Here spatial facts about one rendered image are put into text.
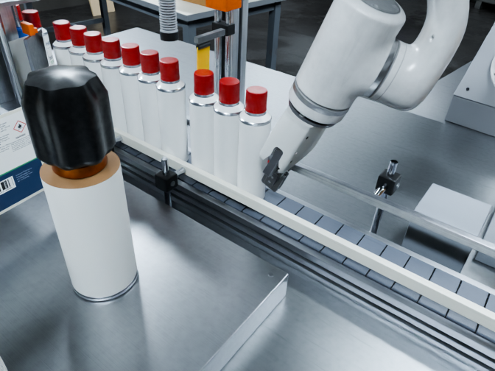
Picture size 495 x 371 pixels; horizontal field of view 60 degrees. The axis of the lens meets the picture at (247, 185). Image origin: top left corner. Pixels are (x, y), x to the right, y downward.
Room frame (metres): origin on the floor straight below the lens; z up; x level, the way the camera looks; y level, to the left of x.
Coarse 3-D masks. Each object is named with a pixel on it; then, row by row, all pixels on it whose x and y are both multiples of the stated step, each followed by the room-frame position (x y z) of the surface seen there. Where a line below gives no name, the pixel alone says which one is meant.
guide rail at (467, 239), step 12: (300, 168) 0.59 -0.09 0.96; (312, 168) 0.58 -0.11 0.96; (324, 180) 0.56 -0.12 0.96; (336, 180) 0.55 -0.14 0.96; (348, 192) 0.53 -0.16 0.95; (360, 192) 0.52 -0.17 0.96; (372, 204) 0.51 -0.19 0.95; (384, 204) 0.50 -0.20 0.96; (396, 204) 0.50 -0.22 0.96; (408, 216) 0.48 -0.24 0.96; (420, 216) 0.47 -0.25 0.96; (432, 228) 0.46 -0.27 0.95; (444, 228) 0.45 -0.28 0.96; (456, 228) 0.45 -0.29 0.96; (456, 240) 0.44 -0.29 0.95; (468, 240) 0.43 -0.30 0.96; (480, 240) 0.43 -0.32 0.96; (492, 252) 0.41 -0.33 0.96
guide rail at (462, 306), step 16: (128, 144) 0.73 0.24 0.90; (144, 144) 0.71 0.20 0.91; (160, 160) 0.68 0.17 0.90; (176, 160) 0.65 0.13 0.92; (192, 176) 0.63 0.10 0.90; (208, 176) 0.61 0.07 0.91; (224, 192) 0.59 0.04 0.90; (240, 192) 0.57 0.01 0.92; (256, 208) 0.55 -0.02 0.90; (272, 208) 0.53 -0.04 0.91; (288, 224) 0.51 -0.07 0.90; (304, 224) 0.50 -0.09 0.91; (320, 240) 0.48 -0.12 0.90; (336, 240) 0.47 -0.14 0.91; (352, 256) 0.45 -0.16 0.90; (368, 256) 0.44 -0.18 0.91; (384, 272) 0.42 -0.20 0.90; (400, 272) 0.41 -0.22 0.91; (416, 288) 0.39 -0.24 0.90; (432, 288) 0.38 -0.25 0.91; (448, 304) 0.37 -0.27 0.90; (464, 304) 0.36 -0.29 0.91; (480, 320) 0.34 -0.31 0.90
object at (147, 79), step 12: (144, 60) 0.73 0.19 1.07; (156, 60) 0.73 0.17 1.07; (144, 72) 0.73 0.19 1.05; (156, 72) 0.73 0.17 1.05; (144, 84) 0.72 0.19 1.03; (144, 96) 0.72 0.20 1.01; (156, 96) 0.72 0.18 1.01; (144, 108) 0.72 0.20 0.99; (156, 108) 0.72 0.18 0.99; (144, 120) 0.72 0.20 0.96; (156, 120) 0.72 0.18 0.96; (144, 132) 0.72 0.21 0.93; (156, 132) 0.72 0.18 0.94; (156, 144) 0.72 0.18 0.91
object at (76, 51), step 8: (72, 32) 0.85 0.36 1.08; (80, 32) 0.85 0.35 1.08; (72, 40) 0.85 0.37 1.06; (80, 40) 0.85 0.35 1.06; (72, 48) 0.85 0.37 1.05; (80, 48) 0.85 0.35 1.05; (72, 56) 0.84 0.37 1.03; (80, 56) 0.84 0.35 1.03; (72, 64) 0.84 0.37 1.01; (80, 64) 0.84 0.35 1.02
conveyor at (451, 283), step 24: (120, 144) 0.76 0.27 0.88; (216, 192) 0.61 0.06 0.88; (264, 216) 0.55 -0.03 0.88; (312, 216) 0.56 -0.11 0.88; (312, 240) 0.50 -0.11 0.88; (360, 240) 0.51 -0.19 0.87; (360, 264) 0.45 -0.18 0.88; (408, 264) 0.46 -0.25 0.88; (408, 288) 0.41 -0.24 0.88; (456, 288) 0.42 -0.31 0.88; (480, 336) 0.34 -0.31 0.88
